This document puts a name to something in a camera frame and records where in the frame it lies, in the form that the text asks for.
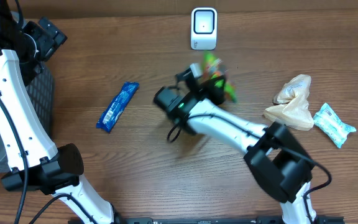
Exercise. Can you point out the blue snack packet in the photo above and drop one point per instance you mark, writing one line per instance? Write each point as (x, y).
(118, 104)

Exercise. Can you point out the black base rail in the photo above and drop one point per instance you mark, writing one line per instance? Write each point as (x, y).
(258, 220)

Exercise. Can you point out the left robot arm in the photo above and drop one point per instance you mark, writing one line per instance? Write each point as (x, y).
(62, 177)

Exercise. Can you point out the grey plastic mesh basket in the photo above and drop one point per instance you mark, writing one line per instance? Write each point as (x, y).
(25, 140)

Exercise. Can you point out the brown nut snack bag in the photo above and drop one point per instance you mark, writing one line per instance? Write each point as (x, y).
(291, 104)

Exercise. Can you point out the teal wipes packet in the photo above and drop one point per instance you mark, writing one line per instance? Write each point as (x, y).
(330, 123)

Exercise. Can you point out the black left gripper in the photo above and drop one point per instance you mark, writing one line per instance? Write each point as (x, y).
(35, 30)

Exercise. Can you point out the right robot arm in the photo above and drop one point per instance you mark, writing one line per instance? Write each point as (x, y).
(278, 162)

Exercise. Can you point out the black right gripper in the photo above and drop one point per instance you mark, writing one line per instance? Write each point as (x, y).
(217, 93)

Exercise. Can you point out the green Haribo candy bag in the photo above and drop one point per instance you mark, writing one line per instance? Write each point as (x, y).
(213, 67)

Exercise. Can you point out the white barcode scanner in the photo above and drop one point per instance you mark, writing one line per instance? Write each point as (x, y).
(203, 28)

